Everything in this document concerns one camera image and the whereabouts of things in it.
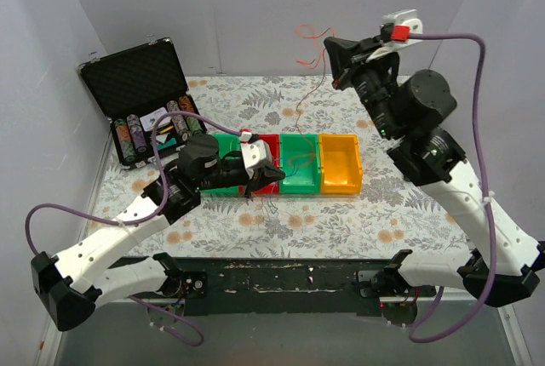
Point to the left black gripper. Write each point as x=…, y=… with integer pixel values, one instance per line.
x=238, y=174

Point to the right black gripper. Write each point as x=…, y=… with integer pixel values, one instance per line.
x=352, y=68

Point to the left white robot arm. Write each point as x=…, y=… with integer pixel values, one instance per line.
x=74, y=282

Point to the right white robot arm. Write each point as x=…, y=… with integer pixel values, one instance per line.
x=429, y=158

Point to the red bin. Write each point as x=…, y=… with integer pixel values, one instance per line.
x=273, y=141

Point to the right green bin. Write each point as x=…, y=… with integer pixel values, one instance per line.
x=300, y=160

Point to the green bin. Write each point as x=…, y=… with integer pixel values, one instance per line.
x=227, y=143
x=300, y=160

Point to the left green bin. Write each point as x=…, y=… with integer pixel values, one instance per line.
x=227, y=143

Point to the orange bin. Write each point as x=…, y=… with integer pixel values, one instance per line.
x=340, y=163

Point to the floral table mat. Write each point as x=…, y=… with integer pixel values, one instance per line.
x=388, y=214

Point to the black poker chip case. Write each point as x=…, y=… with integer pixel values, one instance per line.
x=133, y=88

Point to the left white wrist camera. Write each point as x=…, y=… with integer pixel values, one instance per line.
x=255, y=151

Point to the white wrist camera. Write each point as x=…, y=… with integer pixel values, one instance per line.
x=396, y=31
x=255, y=151

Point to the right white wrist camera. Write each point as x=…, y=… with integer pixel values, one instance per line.
x=396, y=31

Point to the aluminium frame rail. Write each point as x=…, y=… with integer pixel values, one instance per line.
x=511, y=332

